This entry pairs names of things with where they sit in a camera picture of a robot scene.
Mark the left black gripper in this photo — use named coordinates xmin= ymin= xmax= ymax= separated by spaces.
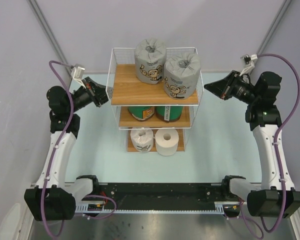
xmin=67 ymin=76 xmax=120 ymax=114

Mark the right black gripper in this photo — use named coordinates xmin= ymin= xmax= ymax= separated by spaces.
xmin=204 ymin=70 xmax=260 ymax=105

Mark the grey roll front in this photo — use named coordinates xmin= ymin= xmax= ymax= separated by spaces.
xmin=163 ymin=53 xmax=201 ymax=100

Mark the grey roll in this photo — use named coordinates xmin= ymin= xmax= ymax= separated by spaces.
xmin=134 ymin=37 xmax=167 ymax=85
xmin=163 ymin=53 xmax=201 ymax=100

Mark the white wire wooden shelf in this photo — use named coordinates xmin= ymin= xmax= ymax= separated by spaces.
xmin=106 ymin=47 xmax=204 ymax=152

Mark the unwrapped white paper roll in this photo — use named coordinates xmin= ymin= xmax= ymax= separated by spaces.
xmin=155 ymin=128 xmax=179 ymax=157

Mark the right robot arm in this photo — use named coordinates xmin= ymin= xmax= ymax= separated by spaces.
xmin=204 ymin=70 xmax=300 ymax=219

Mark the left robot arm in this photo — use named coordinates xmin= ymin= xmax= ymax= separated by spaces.
xmin=24 ymin=77 xmax=109 ymax=222

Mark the grey wrapped roll back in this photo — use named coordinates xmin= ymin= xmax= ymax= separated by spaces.
xmin=134 ymin=37 xmax=167 ymax=85

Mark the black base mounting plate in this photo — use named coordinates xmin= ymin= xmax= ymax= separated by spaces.
xmin=79 ymin=181 xmax=251 ymax=219

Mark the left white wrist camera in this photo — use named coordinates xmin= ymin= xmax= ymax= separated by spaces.
xmin=71 ymin=64 xmax=87 ymax=89

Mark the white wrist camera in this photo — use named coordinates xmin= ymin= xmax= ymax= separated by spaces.
xmin=240 ymin=54 xmax=258 ymax=76
xmin=71 ymin=64 xmax=87 ymax=89

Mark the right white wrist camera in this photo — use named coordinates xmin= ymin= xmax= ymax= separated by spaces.
xmin=240 ymin=54 xmax=258 ymax=76

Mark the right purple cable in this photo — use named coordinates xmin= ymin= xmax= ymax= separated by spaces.
xmin=237 ymin=53 xmax=300 ymax=237

